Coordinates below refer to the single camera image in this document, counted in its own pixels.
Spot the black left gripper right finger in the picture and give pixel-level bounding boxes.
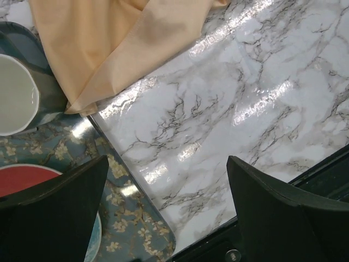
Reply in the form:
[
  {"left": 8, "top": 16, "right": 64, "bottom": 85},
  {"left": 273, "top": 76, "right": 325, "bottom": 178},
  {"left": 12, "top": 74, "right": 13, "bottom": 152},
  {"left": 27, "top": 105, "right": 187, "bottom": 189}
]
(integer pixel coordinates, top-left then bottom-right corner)
[{"left": 227, "top": 156, "right": 348, "bottom": 261}]

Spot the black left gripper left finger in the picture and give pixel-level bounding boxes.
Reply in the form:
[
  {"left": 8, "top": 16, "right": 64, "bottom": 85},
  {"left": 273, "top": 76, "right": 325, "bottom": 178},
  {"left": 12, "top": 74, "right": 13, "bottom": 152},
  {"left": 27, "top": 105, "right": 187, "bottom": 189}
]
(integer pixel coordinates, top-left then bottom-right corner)
[{"left": 1, "top": 156, "right": 109, "bottom": 261}]

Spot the peach cloth napkin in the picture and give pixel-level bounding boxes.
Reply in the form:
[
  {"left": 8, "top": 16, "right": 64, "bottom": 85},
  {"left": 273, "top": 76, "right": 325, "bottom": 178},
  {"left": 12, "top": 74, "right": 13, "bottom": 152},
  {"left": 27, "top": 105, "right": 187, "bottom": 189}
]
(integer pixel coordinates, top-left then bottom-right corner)
[{"left": 29, "top": 1, "right": 228, "bottom": 116}]

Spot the red and teal plate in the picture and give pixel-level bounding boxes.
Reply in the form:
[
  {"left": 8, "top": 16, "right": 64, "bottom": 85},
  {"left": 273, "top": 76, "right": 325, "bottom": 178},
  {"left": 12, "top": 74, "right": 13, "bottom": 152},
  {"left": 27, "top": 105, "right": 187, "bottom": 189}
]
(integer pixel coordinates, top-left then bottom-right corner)
[{"left": 0, "top": 164, "right": 103, "bottom": 262}]

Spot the floral teal serving tray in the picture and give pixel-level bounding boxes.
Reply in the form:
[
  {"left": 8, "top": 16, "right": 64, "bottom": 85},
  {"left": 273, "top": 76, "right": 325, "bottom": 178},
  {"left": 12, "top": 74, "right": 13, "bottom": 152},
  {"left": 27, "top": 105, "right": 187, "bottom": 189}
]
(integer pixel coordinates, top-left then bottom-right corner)
[{"left": 1, "top": 115, "right": 176, "bottom": 261}]

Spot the grey-green ceramic mug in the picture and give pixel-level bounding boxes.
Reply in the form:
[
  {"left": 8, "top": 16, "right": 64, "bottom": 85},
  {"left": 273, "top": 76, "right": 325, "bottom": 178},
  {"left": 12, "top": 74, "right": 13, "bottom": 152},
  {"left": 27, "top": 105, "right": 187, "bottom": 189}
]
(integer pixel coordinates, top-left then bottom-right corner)
[{"left": 1, "top": 21, "right": 67, "bottom": 136}]

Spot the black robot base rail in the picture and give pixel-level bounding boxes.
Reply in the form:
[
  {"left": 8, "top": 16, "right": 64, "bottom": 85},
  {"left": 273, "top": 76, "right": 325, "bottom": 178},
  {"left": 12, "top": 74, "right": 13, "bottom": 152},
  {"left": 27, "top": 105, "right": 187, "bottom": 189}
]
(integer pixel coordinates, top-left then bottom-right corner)
[{"left": 172, "top": 147, "right": 348, "bottom": 261}]

